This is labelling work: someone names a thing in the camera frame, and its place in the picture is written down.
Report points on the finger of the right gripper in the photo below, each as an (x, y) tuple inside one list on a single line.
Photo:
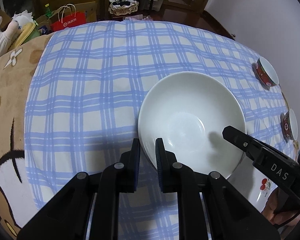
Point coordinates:
[(249, 145)]

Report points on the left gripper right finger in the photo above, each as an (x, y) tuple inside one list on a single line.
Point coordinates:
[(209, 207)]

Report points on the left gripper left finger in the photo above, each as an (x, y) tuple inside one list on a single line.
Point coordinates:
[(87, 207)]

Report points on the cherry plate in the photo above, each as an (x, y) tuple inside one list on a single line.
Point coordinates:
[(252, 184)]

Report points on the red bowl with seal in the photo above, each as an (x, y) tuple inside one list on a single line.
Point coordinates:
[(290, 125)]

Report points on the plain white bowl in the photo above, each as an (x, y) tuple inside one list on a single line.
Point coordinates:
[(189, 111)]

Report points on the red patterned bowl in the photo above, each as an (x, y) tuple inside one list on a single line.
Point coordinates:
[(266, 72)]

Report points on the person's right hand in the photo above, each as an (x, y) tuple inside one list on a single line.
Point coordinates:
[(271, 213)]

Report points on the brown floral blanket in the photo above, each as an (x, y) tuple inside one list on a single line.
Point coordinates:
[(17, 68)]

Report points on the blue plaid cloth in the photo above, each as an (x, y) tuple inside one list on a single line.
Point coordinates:
[(86, 93)]

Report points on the white plush toy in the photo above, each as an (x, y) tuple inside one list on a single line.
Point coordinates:
[(16, 30)]

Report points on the wicker basket with items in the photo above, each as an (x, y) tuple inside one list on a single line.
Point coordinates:
[(122, 7)]

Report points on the red paper shopping bag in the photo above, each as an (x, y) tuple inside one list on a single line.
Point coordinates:
[(68, 17)]

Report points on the cardboard box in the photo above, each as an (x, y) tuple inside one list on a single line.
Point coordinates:
[(88, 8)]

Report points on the green glass bottle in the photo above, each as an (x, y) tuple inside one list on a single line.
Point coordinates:
[(48, 11)]

